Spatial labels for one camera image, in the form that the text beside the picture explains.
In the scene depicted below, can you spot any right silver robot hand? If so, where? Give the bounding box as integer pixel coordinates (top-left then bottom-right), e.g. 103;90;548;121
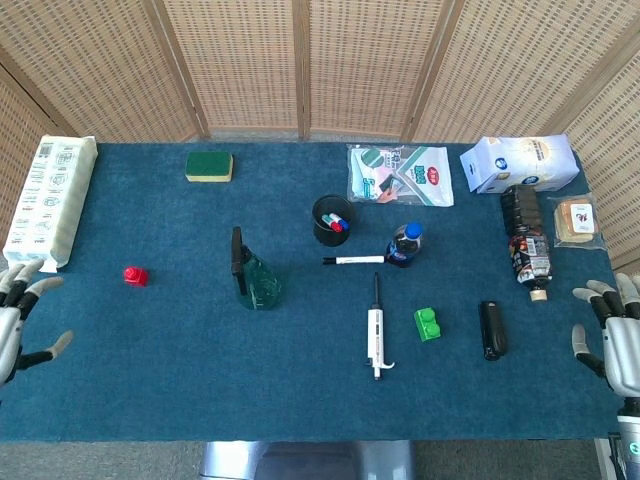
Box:
571;273;640;400

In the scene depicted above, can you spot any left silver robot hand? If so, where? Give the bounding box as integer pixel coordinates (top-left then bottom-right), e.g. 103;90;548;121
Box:
0;258;75;389

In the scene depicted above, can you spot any green transparent spray bottle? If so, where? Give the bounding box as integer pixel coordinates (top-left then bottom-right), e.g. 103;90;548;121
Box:
230;226;283;311

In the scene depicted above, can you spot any Pepsi cola bottle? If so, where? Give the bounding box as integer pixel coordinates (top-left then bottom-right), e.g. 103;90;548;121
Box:
384;221;425;269

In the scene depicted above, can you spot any cleaning cloth plastic pack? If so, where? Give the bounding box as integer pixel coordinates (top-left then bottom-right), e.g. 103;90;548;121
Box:
346;144;455;207

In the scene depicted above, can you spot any green toy brick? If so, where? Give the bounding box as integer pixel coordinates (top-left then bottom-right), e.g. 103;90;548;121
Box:
413;308;444;344

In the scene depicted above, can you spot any cream long wrapped package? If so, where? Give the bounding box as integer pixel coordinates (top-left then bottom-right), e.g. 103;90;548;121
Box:
2;134;99;275

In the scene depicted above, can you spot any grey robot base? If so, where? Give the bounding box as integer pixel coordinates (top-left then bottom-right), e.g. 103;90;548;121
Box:
199;439;416;480

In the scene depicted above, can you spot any green yellow sponge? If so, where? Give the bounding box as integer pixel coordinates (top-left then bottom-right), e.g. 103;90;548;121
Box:
184;152;235;184

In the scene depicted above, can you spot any white pipette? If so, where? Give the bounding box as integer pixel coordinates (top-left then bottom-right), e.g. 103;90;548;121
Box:
366;272;396;382

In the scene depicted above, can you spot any white tissue pack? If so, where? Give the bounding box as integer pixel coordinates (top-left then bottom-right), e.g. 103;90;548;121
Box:
459;133;581;195

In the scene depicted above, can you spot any wrapped bread snack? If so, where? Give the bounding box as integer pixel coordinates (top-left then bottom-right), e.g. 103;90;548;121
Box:
548;193;605;250

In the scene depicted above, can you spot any black stapler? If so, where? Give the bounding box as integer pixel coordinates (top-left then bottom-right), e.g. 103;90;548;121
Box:
478;300;509;362

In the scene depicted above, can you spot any black mesh pen holder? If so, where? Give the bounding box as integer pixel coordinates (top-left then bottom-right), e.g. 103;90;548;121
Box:
311;194;357;248

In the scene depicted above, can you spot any white table leg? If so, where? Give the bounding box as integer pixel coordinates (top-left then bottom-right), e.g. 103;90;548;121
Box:
594;438;621;480

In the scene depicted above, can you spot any blue felt table cloth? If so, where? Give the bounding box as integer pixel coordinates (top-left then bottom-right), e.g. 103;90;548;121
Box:
0;142;635;444

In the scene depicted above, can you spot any wicker folding screen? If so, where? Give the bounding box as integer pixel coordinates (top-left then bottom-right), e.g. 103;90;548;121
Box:
0;0;640;311

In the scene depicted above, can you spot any white marker black cap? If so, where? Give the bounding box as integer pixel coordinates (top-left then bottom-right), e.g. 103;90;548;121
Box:
322;254;386;267

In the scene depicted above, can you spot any dark beverage bottle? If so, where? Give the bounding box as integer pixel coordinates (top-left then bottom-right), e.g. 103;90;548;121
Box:
500;184;554;303

